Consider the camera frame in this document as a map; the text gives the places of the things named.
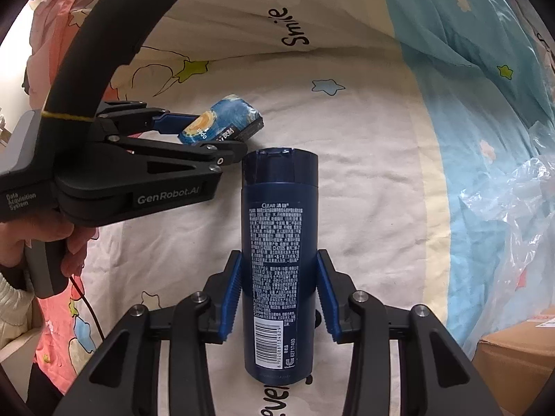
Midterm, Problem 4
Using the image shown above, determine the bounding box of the blue tissue pack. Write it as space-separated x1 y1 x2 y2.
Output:
178 94 264 145

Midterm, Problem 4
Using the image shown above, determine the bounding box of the dark blue shampoo bottle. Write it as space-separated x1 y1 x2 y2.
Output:
241 147 319 386

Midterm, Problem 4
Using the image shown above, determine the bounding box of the person's left hand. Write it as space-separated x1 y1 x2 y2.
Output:
1 211 97 289

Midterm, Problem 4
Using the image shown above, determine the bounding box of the brown cardboard box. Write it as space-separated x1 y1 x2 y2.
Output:
473 307 555 415

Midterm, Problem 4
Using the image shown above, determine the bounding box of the colourful star duvet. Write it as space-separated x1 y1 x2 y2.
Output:
27 0 554 415

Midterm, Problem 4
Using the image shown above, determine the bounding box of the clear plastic bag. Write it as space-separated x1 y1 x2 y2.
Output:
460 122 554 357

